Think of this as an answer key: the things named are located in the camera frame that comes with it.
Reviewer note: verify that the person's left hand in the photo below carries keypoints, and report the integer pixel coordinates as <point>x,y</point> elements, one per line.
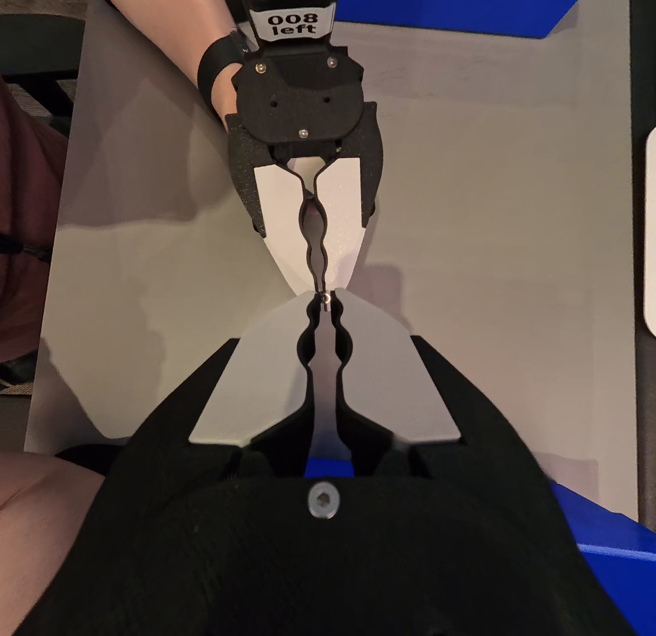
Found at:
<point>225,100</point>

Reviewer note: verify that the black office chair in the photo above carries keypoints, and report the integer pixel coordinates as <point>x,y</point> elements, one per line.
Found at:
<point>41,47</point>

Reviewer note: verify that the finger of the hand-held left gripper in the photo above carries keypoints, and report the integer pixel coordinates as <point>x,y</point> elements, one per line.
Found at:
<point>279,210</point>
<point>343,210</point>

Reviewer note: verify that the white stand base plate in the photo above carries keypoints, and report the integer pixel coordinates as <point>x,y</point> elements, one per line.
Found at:
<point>650,236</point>

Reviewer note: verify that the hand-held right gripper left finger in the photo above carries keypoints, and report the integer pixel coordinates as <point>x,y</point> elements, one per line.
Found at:
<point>256,380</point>

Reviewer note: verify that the blue plastic bin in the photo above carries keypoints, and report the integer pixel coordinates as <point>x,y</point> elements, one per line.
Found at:
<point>615,544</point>
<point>461,6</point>

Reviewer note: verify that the person's left forearm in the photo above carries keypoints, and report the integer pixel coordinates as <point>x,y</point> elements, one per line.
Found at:
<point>169,16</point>

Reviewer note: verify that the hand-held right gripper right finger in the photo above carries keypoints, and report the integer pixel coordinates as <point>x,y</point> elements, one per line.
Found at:
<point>394,385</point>

